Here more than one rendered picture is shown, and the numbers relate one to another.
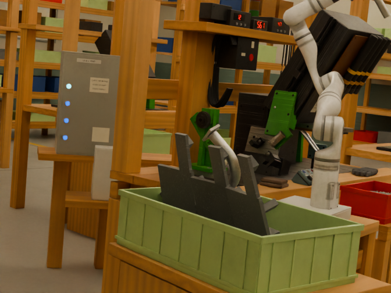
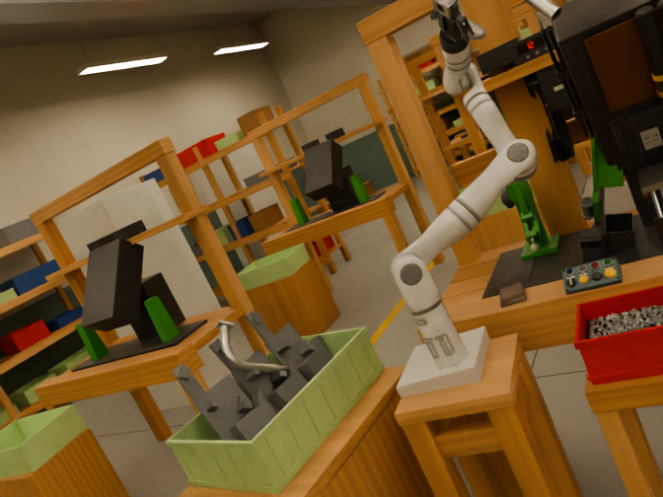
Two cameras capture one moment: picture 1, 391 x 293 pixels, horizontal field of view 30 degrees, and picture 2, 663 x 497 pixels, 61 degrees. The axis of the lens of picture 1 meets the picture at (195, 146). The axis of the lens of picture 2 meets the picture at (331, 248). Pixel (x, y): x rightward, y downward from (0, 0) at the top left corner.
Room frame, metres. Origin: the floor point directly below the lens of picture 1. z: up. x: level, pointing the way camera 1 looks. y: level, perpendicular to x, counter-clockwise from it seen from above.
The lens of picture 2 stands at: (2.24, -1.94, 1.60)
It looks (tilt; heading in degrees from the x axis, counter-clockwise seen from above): 10 degrees down; 82
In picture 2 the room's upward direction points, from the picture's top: 25 degrees counter-clockwise
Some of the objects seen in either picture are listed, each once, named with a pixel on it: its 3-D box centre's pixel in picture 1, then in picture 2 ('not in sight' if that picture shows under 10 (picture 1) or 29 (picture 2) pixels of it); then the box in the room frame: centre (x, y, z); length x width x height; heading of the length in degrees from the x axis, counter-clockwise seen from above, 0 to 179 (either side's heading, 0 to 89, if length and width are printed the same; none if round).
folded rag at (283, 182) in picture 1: (274, 182); (511, 294); (2.91, -0.33, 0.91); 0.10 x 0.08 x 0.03; 62
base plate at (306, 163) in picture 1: (275, 170); (659, 232); (3.42, -0.39, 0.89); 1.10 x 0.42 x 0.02; 141
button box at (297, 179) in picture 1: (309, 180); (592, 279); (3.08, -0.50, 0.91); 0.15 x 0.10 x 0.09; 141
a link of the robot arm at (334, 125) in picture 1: (329, 139); (414, 283); (2.60, -0.47, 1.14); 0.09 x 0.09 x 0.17; 80
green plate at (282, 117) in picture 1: (284, 113); (605, 163); (3.32, -0.39, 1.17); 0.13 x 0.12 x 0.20; 141
